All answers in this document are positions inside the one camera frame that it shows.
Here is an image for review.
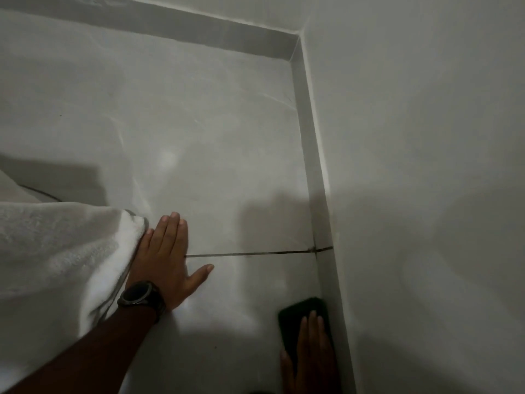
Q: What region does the person's left hand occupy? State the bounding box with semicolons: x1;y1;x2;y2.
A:
126;212;215;311

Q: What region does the person's right hand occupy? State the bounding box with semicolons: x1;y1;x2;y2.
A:
280;310;342;394

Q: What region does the black cleaning cloth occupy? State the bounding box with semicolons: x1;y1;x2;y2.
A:
278;297;331;366

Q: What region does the person's left forearm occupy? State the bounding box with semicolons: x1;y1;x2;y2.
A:
0;308;159;394

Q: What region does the black round wristwatch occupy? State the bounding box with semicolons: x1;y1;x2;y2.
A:
117;280;167;323

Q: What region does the white towel with grey trim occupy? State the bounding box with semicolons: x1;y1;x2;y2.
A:
0;170;149;393

